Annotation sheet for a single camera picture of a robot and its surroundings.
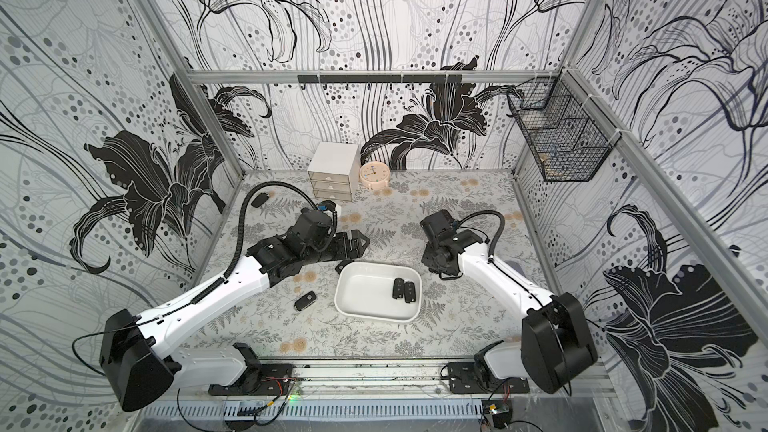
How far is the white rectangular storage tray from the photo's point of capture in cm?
84

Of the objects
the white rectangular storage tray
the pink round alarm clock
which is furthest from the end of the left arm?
the pink round alarm clock

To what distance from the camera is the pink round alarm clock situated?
1.14 m

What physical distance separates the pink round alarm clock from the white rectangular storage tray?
35cm
